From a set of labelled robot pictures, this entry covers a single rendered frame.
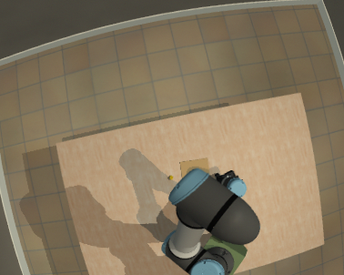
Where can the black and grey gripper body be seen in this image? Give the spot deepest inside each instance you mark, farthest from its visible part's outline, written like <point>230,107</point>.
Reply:
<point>232,173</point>

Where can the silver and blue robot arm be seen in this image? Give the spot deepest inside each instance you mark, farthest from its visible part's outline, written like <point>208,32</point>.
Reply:
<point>199,198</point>

